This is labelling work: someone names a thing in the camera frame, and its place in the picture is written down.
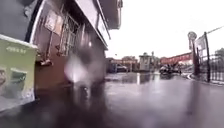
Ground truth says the dark car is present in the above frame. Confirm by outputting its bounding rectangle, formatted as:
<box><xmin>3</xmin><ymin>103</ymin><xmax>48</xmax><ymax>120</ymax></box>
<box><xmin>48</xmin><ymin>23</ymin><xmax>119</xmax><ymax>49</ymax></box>
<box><xmin>115</xmin><ymin>63</ymin><xmax>129</xmax><ymax>74</ymax></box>

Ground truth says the low building with red band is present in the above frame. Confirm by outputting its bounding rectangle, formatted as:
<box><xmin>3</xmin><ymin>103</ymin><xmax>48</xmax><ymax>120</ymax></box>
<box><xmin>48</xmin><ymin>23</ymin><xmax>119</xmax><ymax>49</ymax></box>
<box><xmin>106</xmin><ymin>55</ymin><xmax>139</xmax><ymax>73</ymax></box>

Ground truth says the small booth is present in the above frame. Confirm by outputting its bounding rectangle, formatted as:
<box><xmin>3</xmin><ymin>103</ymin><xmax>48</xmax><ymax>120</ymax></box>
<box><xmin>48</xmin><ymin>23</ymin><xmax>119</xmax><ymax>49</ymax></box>
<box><xmin>138</xmin><ymin>51</ymin><xmax>156</xmax><ymax>73</ymax></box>

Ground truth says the building with overhanging roof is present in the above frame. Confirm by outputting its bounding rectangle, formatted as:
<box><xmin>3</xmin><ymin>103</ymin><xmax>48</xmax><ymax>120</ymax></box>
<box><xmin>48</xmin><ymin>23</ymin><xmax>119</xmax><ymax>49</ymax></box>
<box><xmin>0</xmin><ymin>0</ymin><xmax>124</xmax><ymax>111</ymax></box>

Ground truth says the dark vehicle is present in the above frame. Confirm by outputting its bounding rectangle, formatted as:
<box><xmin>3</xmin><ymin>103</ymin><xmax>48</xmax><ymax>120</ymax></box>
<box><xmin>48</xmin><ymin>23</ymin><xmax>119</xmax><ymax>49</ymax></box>
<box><xmin>159</xmin><ymin>64</ymin><xmax>174</xmax><ymax>76</ymax></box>

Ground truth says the round sign on pole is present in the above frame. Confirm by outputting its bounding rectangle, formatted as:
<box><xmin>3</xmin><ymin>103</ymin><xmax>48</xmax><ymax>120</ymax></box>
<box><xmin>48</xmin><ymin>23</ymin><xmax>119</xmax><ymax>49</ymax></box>
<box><xmin>187</xmin><ymin>30</ymin><xmax>198</xmax><ymax>76</ymax></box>

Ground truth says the black metal fence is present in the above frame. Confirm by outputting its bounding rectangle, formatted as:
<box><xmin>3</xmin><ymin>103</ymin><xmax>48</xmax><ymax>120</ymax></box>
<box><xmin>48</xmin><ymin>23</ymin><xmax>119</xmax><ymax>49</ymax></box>
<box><xmin>191</xmin><ymin>31</ymin><xmax>224</xmax><ymax>84</ymax></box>

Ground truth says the green and white board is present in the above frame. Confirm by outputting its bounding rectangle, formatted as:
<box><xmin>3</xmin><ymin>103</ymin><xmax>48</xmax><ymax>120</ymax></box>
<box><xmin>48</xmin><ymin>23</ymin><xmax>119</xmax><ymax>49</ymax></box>
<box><xmin>0</xmin><ymin>33</ymin><xmax>39</xmax><ymax>113</ymax></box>

